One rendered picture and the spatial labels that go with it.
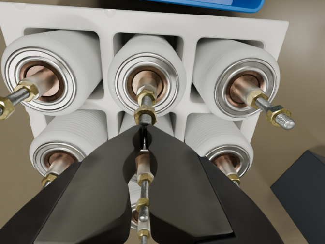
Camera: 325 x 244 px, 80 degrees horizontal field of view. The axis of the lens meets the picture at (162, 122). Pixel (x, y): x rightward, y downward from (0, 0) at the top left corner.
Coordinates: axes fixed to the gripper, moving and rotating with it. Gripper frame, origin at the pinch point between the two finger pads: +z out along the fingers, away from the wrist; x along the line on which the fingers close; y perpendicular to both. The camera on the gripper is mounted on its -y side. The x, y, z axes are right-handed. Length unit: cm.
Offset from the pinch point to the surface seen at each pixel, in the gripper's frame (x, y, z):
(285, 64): 33.2, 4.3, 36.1
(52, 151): -13.2, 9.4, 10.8
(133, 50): -1.3, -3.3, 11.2
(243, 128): 16.6, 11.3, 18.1
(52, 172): -12.4, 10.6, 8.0
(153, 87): 0.7, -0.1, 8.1
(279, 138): 38, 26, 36
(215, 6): 10.9, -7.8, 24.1
